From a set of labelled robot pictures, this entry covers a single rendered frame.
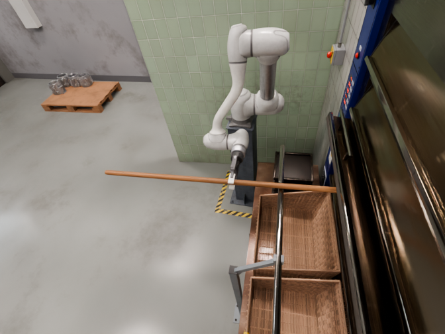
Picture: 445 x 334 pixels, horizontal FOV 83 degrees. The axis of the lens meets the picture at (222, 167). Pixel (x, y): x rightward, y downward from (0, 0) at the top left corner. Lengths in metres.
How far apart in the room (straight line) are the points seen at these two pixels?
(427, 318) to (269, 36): 1.23
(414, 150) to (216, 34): 1.74
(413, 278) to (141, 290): 2.11
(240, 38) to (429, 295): 1.25
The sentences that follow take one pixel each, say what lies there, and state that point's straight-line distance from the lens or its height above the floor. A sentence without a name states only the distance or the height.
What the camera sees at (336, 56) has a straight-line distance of 1.93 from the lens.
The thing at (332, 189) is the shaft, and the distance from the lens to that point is 1.39.
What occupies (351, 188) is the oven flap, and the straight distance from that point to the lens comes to 1.14.
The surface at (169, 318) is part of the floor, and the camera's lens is 2.42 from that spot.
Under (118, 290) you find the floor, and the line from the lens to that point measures 2.66.
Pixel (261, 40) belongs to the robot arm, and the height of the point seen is 1.75.
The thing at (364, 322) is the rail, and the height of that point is 1.44.
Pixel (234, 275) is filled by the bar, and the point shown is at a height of 0.93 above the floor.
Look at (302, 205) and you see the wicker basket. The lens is 1.99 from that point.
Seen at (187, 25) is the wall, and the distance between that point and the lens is 2.30.
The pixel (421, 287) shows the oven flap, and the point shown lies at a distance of 0.90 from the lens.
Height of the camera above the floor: 2.28
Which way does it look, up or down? 47 degrees down
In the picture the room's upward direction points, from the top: 10 degrees counter-clockwise
